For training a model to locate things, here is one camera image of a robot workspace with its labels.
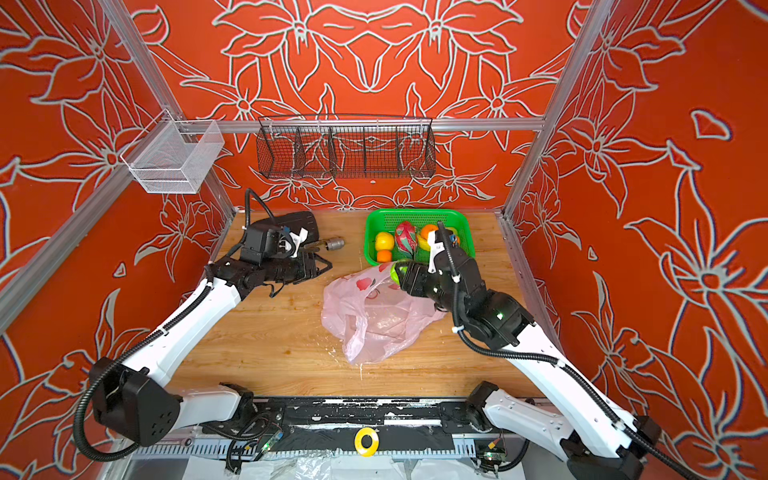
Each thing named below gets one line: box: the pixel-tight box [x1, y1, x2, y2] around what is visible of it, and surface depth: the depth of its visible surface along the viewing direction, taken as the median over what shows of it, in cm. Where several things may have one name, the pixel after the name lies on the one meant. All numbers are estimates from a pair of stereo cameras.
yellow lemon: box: [375, 232, 395, 251], surface depth 105 cm
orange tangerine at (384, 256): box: [377, 250, 392, 263], surface depth 100 cm
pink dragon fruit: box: [395, 221, 418, 259], surface depth 103 cm
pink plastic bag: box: [321, 262, 447, 364], surface depth 85 cm
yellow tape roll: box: [354, 427, 380, 457], surface depth 70 cm
